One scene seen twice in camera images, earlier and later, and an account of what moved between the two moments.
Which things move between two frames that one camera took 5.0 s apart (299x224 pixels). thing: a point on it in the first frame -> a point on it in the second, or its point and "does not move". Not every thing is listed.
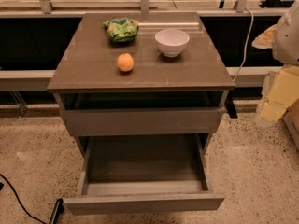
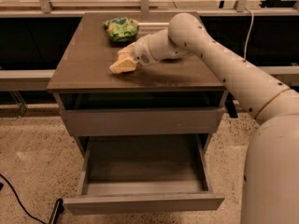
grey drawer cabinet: [144, 94] does not move
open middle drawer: [139, 173] does not move
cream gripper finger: [272, 111] -> [127, 49]
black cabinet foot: [57, 211] does not move
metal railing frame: [43, 7] does not move
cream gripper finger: [264, 40] -> [122, 65]
